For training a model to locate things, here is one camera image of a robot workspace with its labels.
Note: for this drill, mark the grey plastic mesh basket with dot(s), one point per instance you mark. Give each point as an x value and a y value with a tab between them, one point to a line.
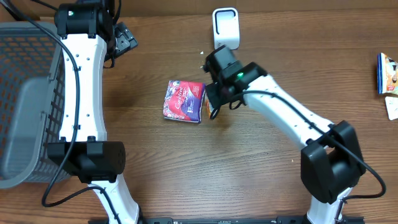
32	101

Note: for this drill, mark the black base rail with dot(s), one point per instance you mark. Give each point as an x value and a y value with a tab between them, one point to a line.
224	221

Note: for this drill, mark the white barcode scanner stand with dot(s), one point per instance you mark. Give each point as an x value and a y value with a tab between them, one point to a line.
226	28

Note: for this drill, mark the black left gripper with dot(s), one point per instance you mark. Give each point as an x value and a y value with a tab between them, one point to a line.
127	40

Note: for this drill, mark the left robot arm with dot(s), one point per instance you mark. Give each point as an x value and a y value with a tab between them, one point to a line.
89	35

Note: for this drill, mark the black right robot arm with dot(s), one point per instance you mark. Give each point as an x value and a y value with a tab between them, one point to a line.
331	158

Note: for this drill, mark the pink purple sanitary pad pack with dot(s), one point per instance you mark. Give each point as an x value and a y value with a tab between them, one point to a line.
183	101

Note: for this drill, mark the orange red wipes pack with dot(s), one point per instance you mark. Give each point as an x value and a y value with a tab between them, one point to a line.
209	107

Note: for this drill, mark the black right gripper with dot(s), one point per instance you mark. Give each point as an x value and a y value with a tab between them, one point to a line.
214	100

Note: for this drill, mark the yellow blue snack bag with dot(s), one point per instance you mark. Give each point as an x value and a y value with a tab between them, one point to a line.
386	74

